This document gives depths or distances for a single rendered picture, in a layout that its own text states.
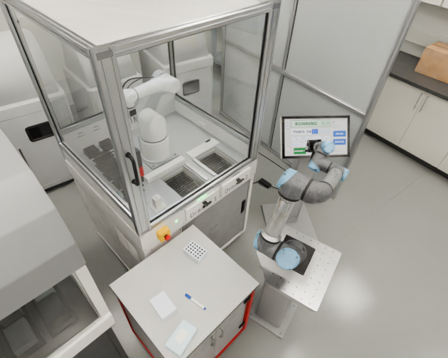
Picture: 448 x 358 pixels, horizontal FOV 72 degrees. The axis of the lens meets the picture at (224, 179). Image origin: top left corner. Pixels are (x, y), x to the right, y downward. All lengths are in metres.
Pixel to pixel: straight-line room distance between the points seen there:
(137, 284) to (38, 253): 0.84
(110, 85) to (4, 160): 0.42
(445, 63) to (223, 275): 3.36
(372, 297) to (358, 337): 0.38
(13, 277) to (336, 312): 2.27
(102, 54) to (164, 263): 1.22
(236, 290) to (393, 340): 1.44
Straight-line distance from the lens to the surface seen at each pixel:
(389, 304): 3.01
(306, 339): 2.64
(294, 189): 1.50
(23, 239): 1.14
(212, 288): 1.84
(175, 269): 1.91
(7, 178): 1.15
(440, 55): 4.28
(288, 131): 2.32
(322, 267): 2.02
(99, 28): 1.46
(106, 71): 1.21
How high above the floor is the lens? 2.41
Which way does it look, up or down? 44 degrees down
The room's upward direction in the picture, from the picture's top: 3 degrees clockwise
